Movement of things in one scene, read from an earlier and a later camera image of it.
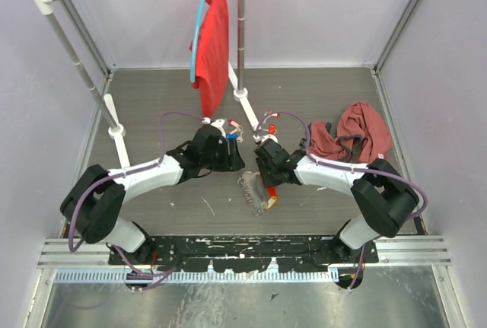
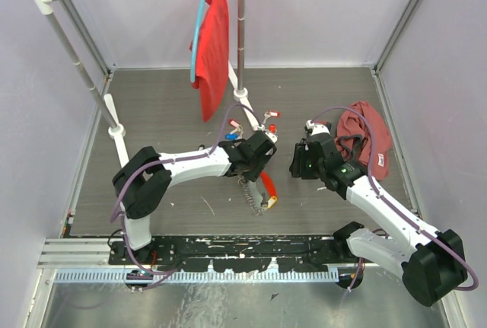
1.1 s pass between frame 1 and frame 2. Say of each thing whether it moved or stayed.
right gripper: moved
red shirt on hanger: stayed
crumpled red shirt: stayed
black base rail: stayed
